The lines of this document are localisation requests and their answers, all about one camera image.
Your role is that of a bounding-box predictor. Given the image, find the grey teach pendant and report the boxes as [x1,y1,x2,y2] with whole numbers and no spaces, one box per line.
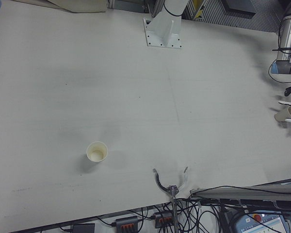
[234,210,291,233]

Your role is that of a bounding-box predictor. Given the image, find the black power strip orange switches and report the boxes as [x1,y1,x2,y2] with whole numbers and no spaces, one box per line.
[154,211,174,229]
[115,215,139,231]

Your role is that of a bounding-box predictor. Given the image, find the black flat power adapter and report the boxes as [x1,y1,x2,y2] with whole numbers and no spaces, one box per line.
[72,223,96,233]

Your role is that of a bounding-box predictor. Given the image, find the white pedestal mount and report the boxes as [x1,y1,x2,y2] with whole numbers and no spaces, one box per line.
[142,0,184,50]

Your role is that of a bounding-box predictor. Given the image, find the black white striped mat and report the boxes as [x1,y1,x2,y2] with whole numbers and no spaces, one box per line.
[184,0,291,33]

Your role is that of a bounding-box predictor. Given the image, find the metal claw clamp stand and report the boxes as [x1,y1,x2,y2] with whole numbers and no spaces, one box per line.
[153,166,189,233]

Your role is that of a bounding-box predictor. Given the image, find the white paper cup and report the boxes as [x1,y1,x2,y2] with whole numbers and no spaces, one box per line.
[86,141,109,163]

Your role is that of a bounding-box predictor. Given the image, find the tan paper cup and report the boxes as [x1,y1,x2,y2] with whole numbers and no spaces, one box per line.
[274,106,291,122]

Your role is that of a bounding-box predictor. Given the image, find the dark grey box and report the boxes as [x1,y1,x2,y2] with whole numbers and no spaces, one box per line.
[224,0,257,17]

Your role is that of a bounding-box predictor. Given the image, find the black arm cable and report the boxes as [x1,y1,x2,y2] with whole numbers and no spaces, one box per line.
[268,62,291,84]

